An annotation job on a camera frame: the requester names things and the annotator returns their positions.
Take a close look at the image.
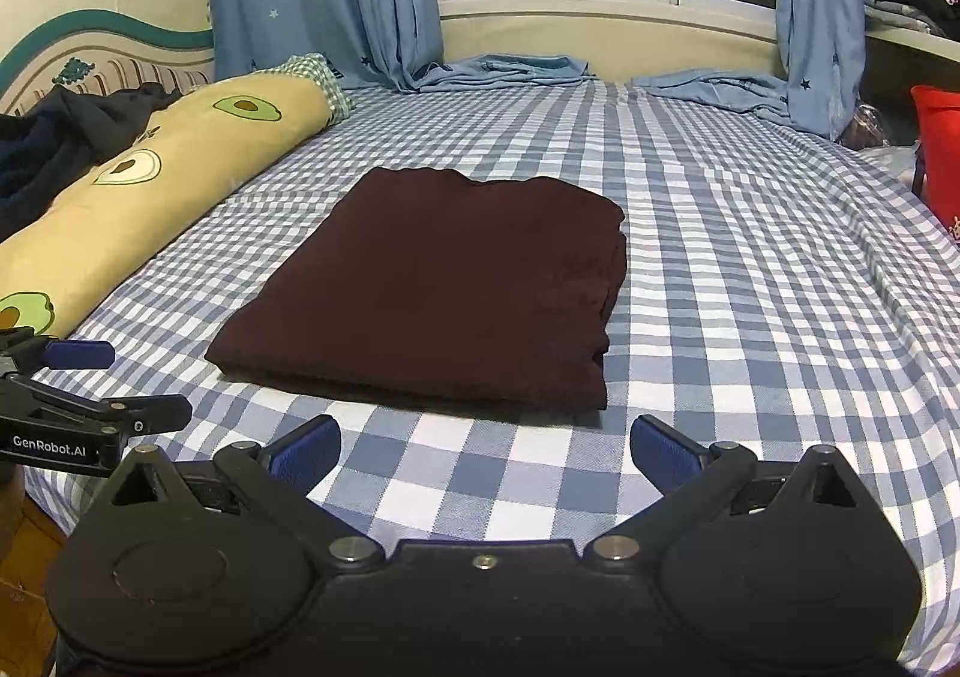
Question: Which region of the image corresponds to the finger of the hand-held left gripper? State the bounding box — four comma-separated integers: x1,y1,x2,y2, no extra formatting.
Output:
0,377,193,437
0,327,116,379

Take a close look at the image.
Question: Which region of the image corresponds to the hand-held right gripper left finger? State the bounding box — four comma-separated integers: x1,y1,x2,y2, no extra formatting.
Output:
111,414,388,571

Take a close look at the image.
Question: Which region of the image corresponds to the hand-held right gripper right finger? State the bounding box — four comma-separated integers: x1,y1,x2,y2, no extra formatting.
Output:
583,414,860,571

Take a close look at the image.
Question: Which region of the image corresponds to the maroon printed sweatshirt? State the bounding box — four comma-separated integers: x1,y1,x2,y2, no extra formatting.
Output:
204,167,628,413

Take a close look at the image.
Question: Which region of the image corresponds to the blue checked bed sheet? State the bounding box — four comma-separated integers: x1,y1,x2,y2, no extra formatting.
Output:
21,76,960,672

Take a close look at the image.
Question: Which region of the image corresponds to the dark navy clothing heap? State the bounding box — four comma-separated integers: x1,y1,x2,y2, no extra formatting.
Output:
0,82,185,243

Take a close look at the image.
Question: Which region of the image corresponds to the yellow avocado print pillow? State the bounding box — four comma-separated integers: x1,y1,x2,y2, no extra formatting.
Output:
0,52,356,341

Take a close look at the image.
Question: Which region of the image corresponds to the white and teal headboard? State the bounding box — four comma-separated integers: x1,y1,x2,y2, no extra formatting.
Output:
0,9,215,121

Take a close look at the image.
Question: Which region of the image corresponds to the clear plastic bag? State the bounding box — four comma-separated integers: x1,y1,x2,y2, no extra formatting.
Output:
838,102,887,151

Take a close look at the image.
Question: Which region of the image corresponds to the red fabric bag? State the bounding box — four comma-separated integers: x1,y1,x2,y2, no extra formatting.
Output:
909,85,960,245

